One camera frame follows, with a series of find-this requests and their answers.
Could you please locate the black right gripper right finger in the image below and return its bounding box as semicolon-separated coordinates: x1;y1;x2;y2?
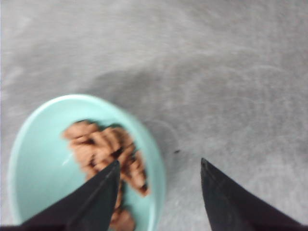
201;158;308;231

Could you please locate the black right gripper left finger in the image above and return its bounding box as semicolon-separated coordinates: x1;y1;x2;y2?
0;161;120;231

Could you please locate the brown beef cubes pile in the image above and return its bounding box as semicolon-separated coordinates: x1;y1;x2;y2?
63;120;150;231

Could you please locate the mint green bowl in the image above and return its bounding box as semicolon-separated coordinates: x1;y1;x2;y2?
8;94;166;231

